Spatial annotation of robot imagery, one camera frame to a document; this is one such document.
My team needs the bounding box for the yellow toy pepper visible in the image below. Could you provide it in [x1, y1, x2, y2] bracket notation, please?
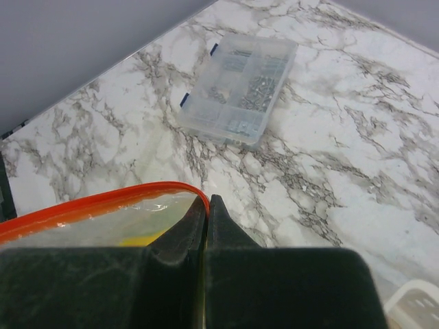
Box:
[119, 234, 160, 247]

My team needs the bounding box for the white plastic basket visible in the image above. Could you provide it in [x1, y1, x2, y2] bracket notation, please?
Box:
[383, 280, 439, 329]

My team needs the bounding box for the clear zip top bag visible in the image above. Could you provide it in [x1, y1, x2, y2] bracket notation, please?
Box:
[1, 181, 210, 249]

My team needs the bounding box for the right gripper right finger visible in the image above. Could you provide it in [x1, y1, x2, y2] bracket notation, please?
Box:
[204, 195, 388, 328]

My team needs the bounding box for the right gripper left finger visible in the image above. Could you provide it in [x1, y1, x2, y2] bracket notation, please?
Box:
[1, 197, 207, 328]

